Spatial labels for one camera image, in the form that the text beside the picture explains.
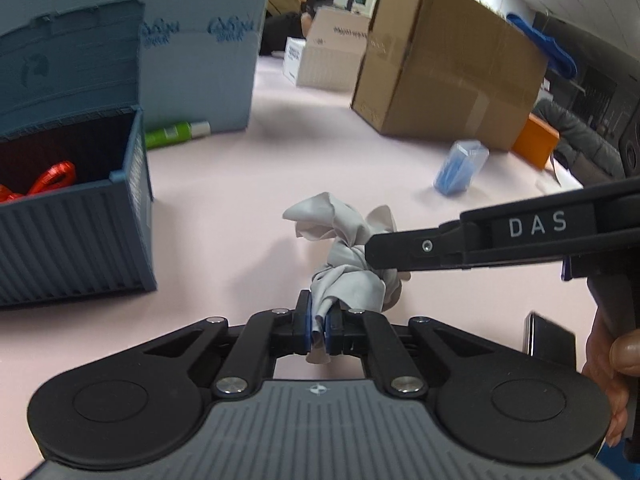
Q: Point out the dark padded jacket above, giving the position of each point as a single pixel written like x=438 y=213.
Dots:
x=585 y=145

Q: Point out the white cardboard box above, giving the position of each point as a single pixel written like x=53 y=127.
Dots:
x=330 y=65

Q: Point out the blue ribbed container box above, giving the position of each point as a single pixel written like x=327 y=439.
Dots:
x=75 y=250

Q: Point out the grey cloth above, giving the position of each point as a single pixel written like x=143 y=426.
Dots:
x=345 y=280

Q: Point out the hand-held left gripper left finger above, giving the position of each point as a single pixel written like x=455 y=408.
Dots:
x=306 y=330

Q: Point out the red ribbon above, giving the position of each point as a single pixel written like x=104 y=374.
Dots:
x=52 y=175

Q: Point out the person's right hand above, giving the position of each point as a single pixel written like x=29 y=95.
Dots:
x=625 y=355

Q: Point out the small white box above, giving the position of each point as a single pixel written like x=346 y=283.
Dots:
x=292 y=60

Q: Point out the white paper sheet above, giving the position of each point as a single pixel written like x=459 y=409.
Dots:
x=560 y=182

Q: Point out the clear box of blue pieces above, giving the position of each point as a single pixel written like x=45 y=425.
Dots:
x=460 y=170

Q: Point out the large light blue carton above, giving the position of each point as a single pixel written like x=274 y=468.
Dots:
x=200 y=70

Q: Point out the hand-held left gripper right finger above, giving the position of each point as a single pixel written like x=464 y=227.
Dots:
x=330 y=332

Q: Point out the green tube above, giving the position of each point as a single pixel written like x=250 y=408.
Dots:
x=170 y=134

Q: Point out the orange box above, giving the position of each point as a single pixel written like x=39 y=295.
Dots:
x=535 y=142

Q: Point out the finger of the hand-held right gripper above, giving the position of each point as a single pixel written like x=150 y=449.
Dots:
x=450 y=250

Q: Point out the brown cardboard box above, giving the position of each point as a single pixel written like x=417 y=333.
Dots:
x=440 y=70

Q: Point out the black phone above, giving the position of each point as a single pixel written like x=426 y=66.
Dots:
x=547 y=340

